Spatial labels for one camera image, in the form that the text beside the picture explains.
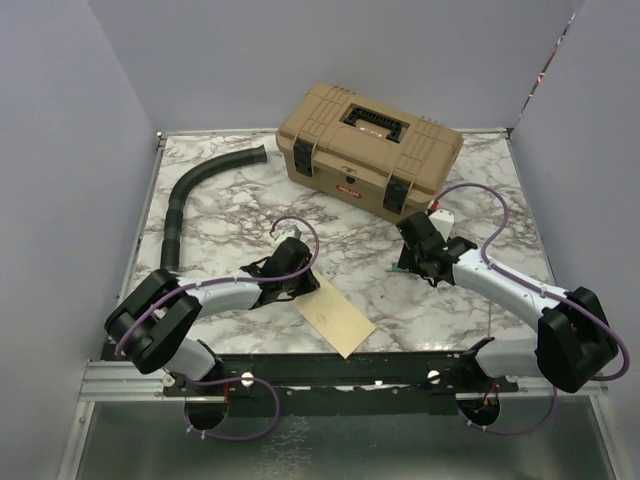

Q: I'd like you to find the tan plastic toolbox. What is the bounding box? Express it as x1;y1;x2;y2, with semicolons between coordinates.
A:
275;83;464;224

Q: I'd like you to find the black corrugated hose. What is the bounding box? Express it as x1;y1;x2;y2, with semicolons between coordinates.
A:
160;144;269;274

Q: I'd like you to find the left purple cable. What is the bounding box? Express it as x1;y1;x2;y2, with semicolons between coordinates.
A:
115;215;321;441

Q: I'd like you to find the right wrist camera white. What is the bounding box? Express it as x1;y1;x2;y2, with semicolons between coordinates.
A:
428;209;455;241

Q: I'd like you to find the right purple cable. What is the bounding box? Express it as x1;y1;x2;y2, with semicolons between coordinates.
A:
429;182;630;435

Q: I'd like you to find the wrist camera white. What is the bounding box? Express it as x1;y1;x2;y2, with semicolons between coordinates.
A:
428;209;455;241
275;224;301;242

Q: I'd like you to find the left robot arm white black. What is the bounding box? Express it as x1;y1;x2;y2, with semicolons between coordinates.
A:
104;236;319;395

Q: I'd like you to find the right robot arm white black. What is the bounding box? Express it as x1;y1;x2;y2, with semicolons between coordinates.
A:
397;212;619;393

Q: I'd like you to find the cream paper envelope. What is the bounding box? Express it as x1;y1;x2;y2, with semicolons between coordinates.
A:
294;276;376;359

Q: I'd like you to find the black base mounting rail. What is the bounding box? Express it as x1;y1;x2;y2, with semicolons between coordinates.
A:
163;351;518;417

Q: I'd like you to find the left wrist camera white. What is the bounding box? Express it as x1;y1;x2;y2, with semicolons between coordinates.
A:
275;224;301;242

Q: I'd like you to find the aluminium extrusion rail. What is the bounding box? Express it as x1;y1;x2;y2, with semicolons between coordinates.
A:
79;361;609;402

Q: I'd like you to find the purple cable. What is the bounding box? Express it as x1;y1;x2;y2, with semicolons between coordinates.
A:
115;215;321;441
429;182;630;435

